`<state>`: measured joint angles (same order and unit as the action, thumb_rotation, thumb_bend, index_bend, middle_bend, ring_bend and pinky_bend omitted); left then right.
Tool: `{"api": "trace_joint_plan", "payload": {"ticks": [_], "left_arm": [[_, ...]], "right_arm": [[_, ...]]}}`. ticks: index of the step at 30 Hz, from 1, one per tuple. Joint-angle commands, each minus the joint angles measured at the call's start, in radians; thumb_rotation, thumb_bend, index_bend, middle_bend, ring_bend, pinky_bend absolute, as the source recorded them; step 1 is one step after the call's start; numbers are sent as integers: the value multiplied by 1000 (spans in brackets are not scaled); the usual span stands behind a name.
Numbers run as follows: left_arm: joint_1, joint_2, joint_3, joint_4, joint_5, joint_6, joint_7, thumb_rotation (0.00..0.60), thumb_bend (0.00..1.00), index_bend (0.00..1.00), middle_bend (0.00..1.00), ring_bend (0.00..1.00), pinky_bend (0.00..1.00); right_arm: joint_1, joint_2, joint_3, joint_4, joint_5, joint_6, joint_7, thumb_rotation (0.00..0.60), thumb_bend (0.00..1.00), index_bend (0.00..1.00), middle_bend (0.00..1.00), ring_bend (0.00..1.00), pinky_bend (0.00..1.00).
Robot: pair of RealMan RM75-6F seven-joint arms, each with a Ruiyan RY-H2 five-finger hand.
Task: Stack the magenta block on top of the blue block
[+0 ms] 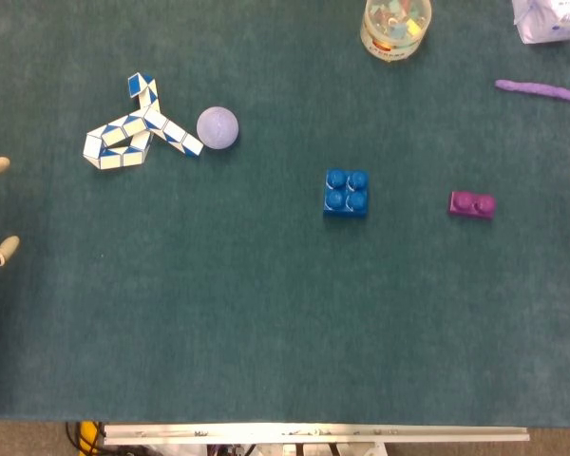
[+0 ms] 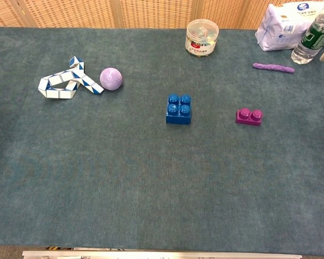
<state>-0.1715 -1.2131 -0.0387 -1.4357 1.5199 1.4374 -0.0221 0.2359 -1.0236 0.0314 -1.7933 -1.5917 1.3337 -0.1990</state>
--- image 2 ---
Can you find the purple lego brick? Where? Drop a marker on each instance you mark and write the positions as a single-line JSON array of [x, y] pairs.
[[248, 120]]

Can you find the blue lego brick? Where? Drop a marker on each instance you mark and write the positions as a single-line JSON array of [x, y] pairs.
[[178, 117]]

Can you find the clear bottle green label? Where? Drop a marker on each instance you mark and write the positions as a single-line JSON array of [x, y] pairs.
[[313, 35]]

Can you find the white plastic bag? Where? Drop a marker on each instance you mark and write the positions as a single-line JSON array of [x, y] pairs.
[[280, 29]]

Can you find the purple clay stick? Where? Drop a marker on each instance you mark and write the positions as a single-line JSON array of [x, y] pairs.
[[272, 67]]

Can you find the clear plastic jar with clips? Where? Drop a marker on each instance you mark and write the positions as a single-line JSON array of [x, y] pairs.
[[201, 37]]

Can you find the wicker folding screen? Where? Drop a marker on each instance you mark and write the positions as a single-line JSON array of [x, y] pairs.
[[151, 13]]

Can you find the lavender ball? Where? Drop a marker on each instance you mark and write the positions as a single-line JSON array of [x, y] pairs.
[[111, 78]]

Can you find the teal felt table cloth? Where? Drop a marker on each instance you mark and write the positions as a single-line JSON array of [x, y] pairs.
[[124, 175]]

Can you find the blue white snake puzzle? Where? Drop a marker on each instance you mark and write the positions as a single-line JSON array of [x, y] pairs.
[[59, 94]]

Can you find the aluminium profile rail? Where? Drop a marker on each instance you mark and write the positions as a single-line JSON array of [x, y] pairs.
[[162, 255]]

